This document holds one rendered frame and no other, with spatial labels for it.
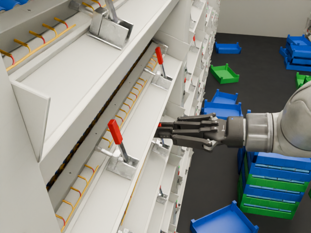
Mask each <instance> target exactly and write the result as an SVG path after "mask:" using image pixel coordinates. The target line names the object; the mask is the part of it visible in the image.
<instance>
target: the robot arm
mask: <svg viewBox="0 0 311 233"><path fill-rule="evenodd" d="M159 123H161V127H157V129H156V132H155V134H154V137H153V138H161V139H162V138H163V139H172V141H173V145H176V146H182V147H189V148H195V149H200V150H204V151H206V152H208V153H212V152H213V148H214V147H215V146H216V145H217V146H219V145H223V144H225V145H227V147H228V148H243V146H245V148H246V151H247V152H263V153H277V154H281V155H284V156H289V157H298V158H311V81H309V82H307V83H305V84H304V85H302V86H301V87H300V88H299V89H298V90H297V91H296V92H295V93H294V94H293V95H292V96H291V97H290V99H289V100H288V102H287V103H286V105H285V107H284V109H283V110H282V111H281V112H278V113H247V114H246V119H244V118H243V116H228V117H227V120H223V119H218V118H217V117H216V113H215V112H213V113H210V114H206V115H196V116H181V117H178V118H177V121H174V122H159Z"/></svg>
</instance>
